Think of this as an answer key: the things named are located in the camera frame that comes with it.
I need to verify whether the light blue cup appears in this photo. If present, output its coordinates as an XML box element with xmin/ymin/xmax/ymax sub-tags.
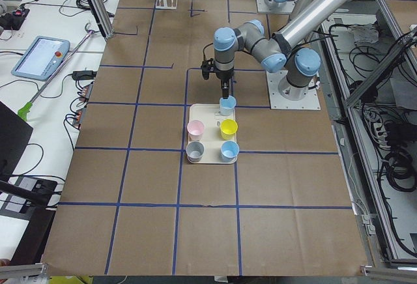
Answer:
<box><xmin>220</xmin><ymin>140</ymin><xmax>240</xmax><ymax>163</ymax></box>
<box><xmin>219</xmin><ymin>95</ymin><xmax>237</xmax><ymax>116</ymax></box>

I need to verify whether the aluminium frame post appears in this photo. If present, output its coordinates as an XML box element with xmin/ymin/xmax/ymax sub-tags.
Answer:
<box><xmin>87</xmin><ymin>0</ymin><xmax>114</xmax><ymax>39</ymax></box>

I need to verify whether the grey plastic cup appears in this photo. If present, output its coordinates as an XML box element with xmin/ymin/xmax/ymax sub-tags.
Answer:
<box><xmin>186</xmin><ymin>141</ymin><xmax>205</xmax><ymax>163</ymax></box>

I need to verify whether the cream plastic tray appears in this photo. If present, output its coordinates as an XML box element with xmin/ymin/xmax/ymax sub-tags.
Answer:
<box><xmin>188</xmin><ymin>104</ymin><xmax>237</xmax><ymax>164</ymax></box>

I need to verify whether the black power adapter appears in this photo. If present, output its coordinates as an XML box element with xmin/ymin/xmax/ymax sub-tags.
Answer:
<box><xmin>72</xmin><ymin>70</ymin><xmax>97</xmax><ymax>81</ymax></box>

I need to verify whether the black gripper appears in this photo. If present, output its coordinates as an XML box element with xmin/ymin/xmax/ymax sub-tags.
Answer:
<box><xmin>201</xmin><ymin>58</ymin><xmax>234</xmax><ymax>98</ymax></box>

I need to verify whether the yellow plastic cup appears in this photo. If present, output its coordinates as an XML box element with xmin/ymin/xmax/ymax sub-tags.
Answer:
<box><xmin>220</xmin><ymin>119</ymin><xmax>238</xmax><ymax>140</ymax></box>

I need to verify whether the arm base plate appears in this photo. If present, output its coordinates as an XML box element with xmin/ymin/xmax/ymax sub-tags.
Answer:
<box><xmin>256</xmin><ymin>0</ymin><xmax>297</xmax><ymax>15</ymax></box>
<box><xmin>266</xmin><ymin>70</ymin><xmax>321</xmax><ymax>111</ymax></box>

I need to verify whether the reacher grabber tool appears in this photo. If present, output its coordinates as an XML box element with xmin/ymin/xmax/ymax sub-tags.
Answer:
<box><xmin>12</xmin><ymin>23</ymin><xmax>96</xmax><ymax>121</ymax></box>

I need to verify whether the pink plastic cup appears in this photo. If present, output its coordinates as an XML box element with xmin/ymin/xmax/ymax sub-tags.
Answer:
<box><xmin>187</xmin><ymin>120</ymin><xmax>205</xmax><ymax>141</ymax></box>

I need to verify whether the blue teach pendant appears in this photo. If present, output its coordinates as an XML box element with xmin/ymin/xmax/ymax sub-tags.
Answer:
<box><xmin>11</xmin><ymin>36</ymin><xmax>70</xmax><ymax>81</ymax></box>

